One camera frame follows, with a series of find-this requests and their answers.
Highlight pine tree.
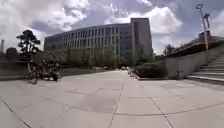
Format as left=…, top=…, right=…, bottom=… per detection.
left=15, top=29, right=43, bottom=63

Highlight lamp pole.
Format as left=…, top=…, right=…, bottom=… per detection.
left=195, top=3, right=212, bottom=53

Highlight row of trees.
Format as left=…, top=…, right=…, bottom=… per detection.
left=43, top=44, right=148, bottom=70

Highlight grey concrete slab pavement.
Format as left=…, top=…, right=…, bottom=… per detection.
left=0, top=69, right=224, bottom=128

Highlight large grey curved building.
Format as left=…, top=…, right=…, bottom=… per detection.
left=43, top=17, right=154, bottom=68

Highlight parked scooter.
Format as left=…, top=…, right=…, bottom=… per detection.
left=39, top=59, right=62, bottom=82

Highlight wide concrete steps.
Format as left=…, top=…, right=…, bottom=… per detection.
left=186, top=54, right=224, bottom=84

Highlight parked bicycle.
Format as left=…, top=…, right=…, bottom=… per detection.
left=25, top=59, right=40, bottom=84

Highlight grey concrete wall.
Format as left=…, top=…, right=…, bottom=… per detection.
left=163, top=44, right=224, bottom=80

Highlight green hedge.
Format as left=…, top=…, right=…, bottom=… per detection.
left=133, top=63, right=166, bottom=79

